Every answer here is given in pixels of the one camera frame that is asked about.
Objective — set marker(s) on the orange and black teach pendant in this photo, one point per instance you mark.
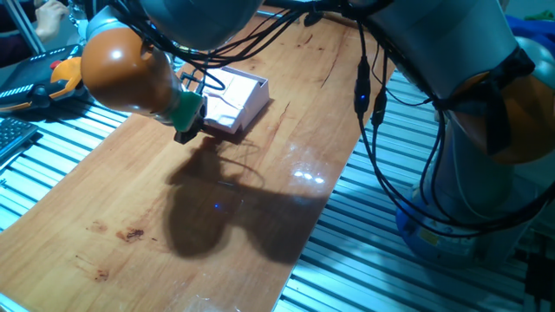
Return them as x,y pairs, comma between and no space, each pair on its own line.
26,93

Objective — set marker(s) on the blue plastic bag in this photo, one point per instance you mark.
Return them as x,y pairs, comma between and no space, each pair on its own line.
533,28

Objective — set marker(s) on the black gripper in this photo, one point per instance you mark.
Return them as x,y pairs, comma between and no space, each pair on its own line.
193,128

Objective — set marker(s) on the operator bare hand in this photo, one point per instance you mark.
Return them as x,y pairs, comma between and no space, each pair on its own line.
52,17

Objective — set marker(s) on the white gift box tray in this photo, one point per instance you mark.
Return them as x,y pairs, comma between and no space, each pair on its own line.
261,106

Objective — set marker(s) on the black computer keyboard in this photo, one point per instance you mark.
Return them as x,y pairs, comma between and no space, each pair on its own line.
13,134

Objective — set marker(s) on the green mounting bracket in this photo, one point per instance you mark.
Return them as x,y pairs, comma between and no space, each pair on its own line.
186,110

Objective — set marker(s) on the pink ribboned casing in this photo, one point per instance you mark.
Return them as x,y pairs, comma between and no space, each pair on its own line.
230,99

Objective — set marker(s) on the glossy wooden board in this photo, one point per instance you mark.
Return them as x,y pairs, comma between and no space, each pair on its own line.
65,238

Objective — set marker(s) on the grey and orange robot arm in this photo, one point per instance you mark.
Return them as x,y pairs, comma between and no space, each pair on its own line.
126,73

